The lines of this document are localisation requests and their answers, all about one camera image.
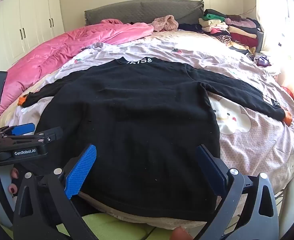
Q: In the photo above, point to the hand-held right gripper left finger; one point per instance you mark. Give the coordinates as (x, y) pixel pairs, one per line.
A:
(81, 172)

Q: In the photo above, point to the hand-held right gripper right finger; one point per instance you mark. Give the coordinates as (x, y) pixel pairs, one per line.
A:
(212, 173)

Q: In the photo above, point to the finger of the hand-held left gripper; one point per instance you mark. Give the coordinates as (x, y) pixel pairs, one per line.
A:
(50, 133)
(23, 128)

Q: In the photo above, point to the black sweater with orange cuffs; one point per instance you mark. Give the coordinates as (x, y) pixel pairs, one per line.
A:
(137, 120)

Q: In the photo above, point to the purple crumpled clothes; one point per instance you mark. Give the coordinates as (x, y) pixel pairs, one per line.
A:
(263, 60)

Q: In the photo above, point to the stack of folded clothes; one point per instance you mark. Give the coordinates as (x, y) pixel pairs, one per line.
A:
(237, 30)

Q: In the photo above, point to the dark crumpled clothes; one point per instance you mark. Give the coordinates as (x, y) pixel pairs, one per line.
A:
(189, 27)

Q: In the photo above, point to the person's left hand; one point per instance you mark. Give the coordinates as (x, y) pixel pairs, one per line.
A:
(13, 173)

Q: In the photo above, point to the person's right hand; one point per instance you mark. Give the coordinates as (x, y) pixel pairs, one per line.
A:
(180, 233)

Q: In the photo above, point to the printed pink duvet cover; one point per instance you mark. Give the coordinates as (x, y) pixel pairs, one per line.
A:
(249, 135)

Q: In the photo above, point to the person's green clothing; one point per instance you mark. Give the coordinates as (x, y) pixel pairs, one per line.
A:
(106, 227)

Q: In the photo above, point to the pink quilt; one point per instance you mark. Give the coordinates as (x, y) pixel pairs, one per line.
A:
(56, 52)

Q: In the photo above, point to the cream wardrobe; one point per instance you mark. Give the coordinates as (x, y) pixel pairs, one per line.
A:
(24, 22)

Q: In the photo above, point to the red plastic bag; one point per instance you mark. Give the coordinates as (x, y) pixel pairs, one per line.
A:
(288, 92)

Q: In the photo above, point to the grey padded headboard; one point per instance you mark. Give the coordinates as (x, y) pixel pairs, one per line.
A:
(127, 12)

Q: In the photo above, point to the pink fuzzy garment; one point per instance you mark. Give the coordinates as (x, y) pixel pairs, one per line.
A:
(165, 22)

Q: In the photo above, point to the cream curtain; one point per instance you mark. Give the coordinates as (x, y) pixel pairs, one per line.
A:
(267, 12)

